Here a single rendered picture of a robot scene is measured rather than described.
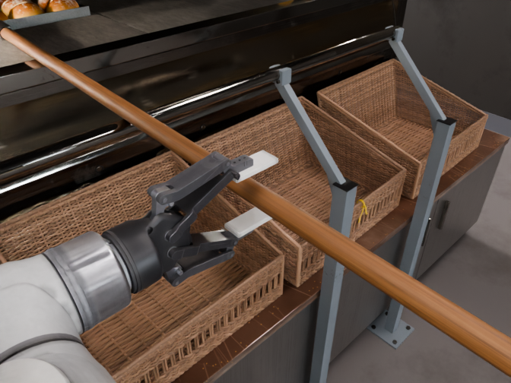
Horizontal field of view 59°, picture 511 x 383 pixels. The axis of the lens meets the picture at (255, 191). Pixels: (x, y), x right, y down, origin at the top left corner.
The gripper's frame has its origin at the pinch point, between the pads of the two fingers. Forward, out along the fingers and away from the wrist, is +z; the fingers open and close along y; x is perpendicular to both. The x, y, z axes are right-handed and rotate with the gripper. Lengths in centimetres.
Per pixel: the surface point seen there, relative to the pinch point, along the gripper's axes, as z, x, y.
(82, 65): 8, -71, 4
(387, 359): 76, -7, 120
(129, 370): -15, -21, 48
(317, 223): 0.5, 10.3, -0.5
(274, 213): -0.9, 4.4, 0.6
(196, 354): 1, -21, 59
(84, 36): 16, -86, 2
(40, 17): 12, -106, 0
